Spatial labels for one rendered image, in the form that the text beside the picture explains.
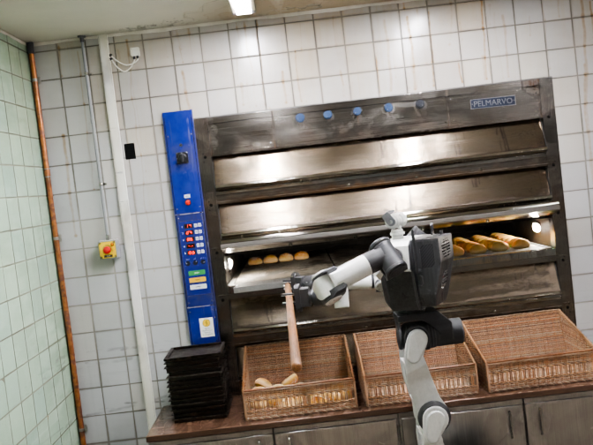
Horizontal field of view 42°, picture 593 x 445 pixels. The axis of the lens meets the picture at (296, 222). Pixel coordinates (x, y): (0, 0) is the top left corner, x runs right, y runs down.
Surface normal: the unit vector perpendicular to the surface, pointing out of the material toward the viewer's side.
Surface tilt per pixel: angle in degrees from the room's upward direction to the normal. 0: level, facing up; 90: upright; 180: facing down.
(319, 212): 70
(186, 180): 90
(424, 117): 90
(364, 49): 90
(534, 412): 90
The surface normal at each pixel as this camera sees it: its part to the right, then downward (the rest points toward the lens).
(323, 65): 0.01, 0.05
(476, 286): -0.04, -0.28
